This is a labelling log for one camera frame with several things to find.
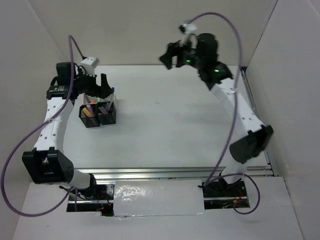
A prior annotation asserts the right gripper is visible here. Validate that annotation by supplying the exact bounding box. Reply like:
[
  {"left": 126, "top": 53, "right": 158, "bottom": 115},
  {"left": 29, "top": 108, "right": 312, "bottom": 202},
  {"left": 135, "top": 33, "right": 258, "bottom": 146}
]
[{"left": 157, "top": 33, "right": 203, "bottom": 71}]

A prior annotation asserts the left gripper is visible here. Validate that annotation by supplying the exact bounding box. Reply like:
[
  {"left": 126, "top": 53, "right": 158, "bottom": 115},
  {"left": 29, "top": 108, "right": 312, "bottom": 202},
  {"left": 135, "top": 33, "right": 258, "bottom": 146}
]
[{"left": 72, "top": 68, "right": 113, "bottom": 99}]

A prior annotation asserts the dark purple pen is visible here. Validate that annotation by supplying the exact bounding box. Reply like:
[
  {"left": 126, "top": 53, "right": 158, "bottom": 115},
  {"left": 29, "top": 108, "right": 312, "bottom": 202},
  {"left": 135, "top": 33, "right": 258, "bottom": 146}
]
[{"left": 106, "top": 101, "right": 113, "bottom": 112}]

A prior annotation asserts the pink orange pen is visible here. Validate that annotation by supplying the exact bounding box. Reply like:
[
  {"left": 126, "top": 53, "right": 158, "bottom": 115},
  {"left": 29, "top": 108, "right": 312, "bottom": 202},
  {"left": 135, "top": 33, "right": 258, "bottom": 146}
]
[{"left": 98, "top": 106, "right": 108, "bottom": 115}]

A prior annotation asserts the purple pink highlighter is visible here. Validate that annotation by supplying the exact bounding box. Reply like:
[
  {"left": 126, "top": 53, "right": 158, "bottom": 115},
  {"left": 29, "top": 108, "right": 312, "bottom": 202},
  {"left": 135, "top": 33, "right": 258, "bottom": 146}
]
[{"left": 86, "top": 104, "right": 95, "bottom": 117}]

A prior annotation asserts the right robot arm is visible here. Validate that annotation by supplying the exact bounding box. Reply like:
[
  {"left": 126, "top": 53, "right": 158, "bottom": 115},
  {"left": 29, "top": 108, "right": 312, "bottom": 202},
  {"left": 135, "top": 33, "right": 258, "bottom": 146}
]
[{"left": 159, "top": 33, "right": 274, "bottom": 196}]

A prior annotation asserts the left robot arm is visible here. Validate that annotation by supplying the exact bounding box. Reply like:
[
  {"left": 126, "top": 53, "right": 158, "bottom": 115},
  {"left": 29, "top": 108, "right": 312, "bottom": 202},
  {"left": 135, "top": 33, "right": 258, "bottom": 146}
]
[{"left": 22, "top": 56, "right": 113, "bottom": 200}]

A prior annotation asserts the white container back right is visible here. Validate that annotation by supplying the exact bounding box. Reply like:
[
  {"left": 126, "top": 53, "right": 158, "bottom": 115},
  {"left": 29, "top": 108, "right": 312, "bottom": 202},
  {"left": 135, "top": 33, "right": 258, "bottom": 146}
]
[{"left": 99, "top": 91, "right": 117, "bottom": 103}]

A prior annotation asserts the white container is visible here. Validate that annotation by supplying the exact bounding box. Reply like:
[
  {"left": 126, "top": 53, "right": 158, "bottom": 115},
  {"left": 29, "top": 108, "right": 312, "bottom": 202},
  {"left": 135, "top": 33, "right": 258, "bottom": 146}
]
[
  {"left": 83, "top": 94, "right": 100, "bottom": 104},
  {"left": 99, "top": 91, "right": 117, "bottom": 103}
]

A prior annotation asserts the white container back left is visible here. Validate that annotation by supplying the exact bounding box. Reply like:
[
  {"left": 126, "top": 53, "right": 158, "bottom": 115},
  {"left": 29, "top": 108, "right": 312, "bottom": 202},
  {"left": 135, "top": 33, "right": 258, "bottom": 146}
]
[{"left": 83, "top": 94, "right": 100, "bottom": 104}]

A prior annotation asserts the black container front right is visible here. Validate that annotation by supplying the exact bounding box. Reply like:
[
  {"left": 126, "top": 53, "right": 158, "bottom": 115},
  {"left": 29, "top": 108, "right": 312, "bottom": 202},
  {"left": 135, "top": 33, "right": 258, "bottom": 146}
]
[{"left": 97, "top": 101, "right": 117, "bottom": 126}]

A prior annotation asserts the black container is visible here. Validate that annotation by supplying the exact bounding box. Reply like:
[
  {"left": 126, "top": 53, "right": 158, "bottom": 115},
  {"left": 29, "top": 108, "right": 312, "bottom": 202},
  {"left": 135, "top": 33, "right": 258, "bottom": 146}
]
[
  {"left": 78, "top": 104, "right": 101, "bottom": 128},
  {"left": 97, "top": 101, "right": 117, "bottom": 126}
]

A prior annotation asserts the black container front left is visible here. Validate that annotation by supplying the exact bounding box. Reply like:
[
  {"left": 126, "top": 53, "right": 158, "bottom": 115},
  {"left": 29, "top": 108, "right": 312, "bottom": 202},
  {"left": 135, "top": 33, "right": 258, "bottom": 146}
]
[{"left": 78, "top": 104, "right": 101, "bottom": 128}]

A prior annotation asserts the white cover sheet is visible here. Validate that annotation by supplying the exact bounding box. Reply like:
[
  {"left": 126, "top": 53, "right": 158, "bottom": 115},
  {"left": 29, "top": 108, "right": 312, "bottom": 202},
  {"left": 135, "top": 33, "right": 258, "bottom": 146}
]
[{"left": 113, "top": 179, "right": 205, "bottom": 217}]

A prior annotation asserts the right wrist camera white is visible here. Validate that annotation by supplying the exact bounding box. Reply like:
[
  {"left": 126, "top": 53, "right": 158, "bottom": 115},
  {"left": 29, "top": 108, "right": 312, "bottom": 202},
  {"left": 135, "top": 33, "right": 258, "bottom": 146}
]
[{"left": 178, "top": 23, "right": 197, "bottom": 47}]

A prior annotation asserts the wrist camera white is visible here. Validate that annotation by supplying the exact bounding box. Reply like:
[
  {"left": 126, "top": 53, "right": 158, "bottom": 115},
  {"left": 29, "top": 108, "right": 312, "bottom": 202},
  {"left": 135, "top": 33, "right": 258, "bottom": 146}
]
[
  {"left": 80, "top": 56, "right": 100, "bottom": 76},
  {"left": 178, "top": 23, "right": 197, "bottom": 47}
]

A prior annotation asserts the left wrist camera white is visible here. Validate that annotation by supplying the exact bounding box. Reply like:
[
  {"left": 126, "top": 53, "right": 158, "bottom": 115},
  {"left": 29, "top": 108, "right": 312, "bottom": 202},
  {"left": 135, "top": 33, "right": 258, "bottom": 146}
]
[{"left": 80, "top": 56, "right": 100, "bottom": 76}]

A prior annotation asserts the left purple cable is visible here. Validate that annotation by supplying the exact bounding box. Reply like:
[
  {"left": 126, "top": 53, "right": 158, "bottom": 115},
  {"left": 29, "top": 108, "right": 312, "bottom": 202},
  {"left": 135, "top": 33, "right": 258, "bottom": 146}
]
[{"left": 1, "top": 35, "right": 87, "bottom": 217}]

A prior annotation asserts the purple cable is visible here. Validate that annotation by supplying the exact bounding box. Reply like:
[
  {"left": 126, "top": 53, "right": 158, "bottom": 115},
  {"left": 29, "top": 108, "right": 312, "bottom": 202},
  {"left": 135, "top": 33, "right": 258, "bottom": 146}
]
[
  {"left": 1, "top": 35, "right": 87, "bottom": 217},
  {"left": 187, "top": 11, "right": 261, "bottom": 215}
]

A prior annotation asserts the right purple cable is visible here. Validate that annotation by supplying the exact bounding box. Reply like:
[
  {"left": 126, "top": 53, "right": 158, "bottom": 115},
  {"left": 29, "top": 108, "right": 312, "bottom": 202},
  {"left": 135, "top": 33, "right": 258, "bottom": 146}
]
[{"left": 187, "top": 11, "right": 261, "bottom": 215}]

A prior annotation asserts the aluminium rail frame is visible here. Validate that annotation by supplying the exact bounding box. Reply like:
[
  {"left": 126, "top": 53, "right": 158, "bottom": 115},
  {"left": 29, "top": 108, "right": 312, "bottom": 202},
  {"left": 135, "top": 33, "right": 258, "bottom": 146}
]
[{"left": 62, "top": 65, "right": 280, "bottom": 182}]

